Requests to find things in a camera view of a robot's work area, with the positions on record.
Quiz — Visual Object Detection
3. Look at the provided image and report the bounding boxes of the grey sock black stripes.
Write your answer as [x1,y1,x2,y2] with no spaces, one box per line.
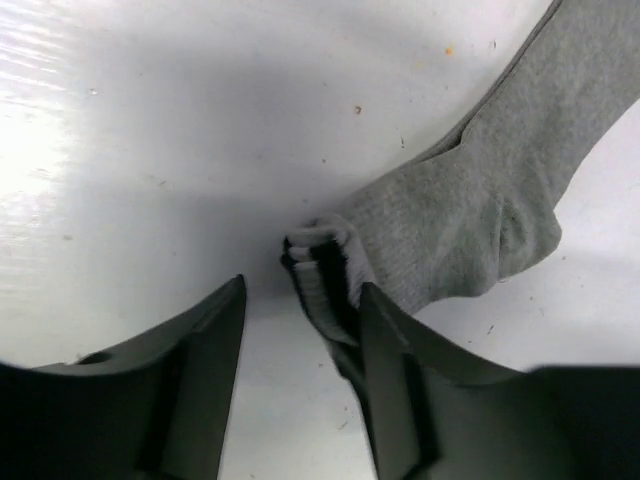
[282,1,639,387]

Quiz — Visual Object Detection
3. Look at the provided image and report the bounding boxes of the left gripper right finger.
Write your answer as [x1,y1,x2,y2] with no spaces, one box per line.
[360,284,639,479]

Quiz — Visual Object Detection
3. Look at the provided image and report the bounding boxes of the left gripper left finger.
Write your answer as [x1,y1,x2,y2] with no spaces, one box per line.
[1,276,247,479]

